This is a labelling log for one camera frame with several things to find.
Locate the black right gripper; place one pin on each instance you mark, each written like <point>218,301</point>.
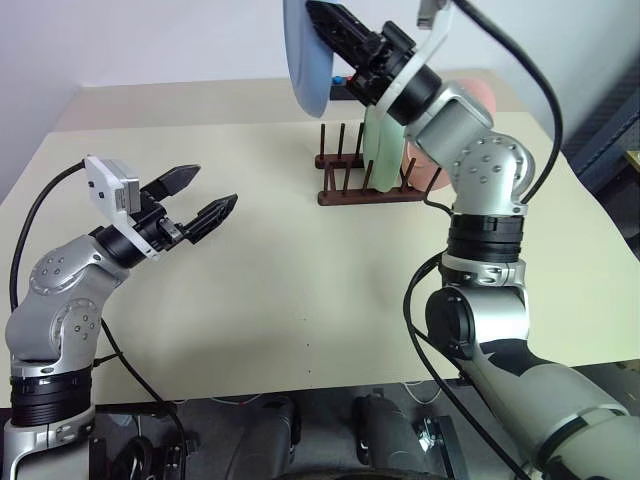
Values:
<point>385,55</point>

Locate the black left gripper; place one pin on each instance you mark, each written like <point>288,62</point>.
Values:
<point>160,227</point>

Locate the light blue round plate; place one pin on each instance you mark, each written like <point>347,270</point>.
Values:
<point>305,75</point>

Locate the light green round plate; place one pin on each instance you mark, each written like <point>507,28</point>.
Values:
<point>382,160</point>

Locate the pink round plate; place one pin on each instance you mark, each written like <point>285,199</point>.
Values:
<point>417,172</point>

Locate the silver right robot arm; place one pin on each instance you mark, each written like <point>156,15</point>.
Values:
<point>480,165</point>

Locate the wooden dish rack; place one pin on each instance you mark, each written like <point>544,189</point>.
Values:
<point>350,197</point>

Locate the black box with coloured buttons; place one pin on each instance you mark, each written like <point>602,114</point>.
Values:
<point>342,92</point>

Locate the beige table cover sheet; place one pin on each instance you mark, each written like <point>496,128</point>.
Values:
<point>275,300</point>

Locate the dark grey rounded shape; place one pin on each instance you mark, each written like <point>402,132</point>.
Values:
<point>272,435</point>
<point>390,435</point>

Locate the dark blue black chair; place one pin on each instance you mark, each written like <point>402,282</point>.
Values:
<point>610,115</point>

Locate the black stand foot with caster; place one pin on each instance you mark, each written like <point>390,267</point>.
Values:
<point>445,447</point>

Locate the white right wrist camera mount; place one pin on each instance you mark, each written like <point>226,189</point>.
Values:
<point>435,42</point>

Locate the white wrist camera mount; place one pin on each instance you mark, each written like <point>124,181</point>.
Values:
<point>435,42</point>
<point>102,182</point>

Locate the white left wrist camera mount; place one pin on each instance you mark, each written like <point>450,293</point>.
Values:
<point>102,182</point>

